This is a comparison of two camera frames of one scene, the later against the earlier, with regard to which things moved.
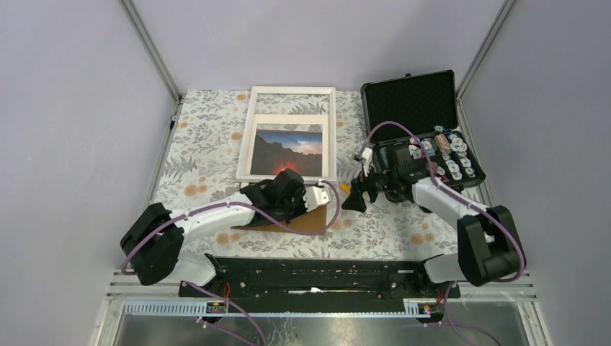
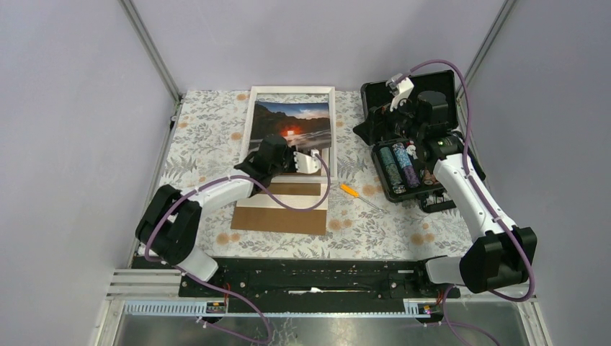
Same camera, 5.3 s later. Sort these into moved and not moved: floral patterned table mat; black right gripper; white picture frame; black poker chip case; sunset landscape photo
Moved: sunset landscape photo; black right gripper
Not moved: floral patterned table mat; black poker chip case; white picture frame
